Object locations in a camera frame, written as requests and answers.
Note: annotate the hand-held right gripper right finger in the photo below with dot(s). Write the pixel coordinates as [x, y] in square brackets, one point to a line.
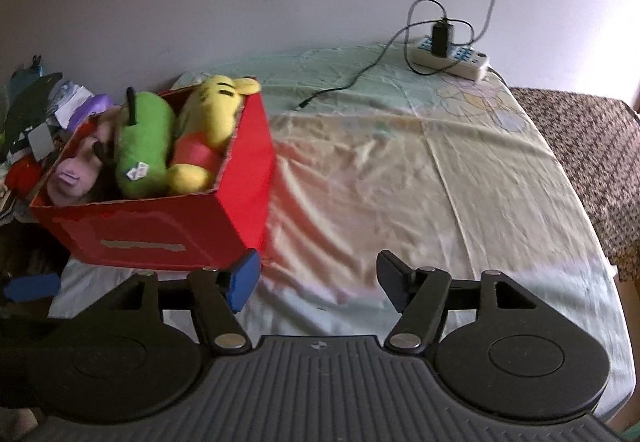
[392, 279]

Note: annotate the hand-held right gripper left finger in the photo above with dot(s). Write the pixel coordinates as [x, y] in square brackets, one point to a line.
[245, 279]

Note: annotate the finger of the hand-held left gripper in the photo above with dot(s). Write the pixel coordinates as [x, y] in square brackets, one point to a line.
[30, 286]

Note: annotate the red cardboard box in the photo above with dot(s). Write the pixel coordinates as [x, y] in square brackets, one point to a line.
[150, 227]

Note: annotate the pink plush toy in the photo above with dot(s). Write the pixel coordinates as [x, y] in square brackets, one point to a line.
[75, 171]

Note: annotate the yellow tiger plush toy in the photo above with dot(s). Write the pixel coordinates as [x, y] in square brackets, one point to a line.
[210, 116]

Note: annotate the green plush toy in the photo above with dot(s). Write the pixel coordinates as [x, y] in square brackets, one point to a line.
[145, 141]

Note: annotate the red soft item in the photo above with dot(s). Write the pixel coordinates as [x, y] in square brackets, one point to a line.
[22, 174]

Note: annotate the grey square device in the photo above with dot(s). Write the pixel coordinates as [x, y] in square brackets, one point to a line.
[40, 141]

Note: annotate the dark green cap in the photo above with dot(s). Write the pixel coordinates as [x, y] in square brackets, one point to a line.
[27, 106]

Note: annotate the white papers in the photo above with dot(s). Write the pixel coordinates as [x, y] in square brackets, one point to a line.
[67, 94]

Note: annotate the teal item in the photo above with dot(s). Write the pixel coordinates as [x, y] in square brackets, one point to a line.
[25, 76]

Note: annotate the white power strip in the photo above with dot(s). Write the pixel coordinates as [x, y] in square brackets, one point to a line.
[465, 59]

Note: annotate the black charger adapter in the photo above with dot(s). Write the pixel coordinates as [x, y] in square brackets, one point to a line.
[441, 39]

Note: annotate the brown patterned cloth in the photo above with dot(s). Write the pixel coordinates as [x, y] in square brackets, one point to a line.
[600, 146]

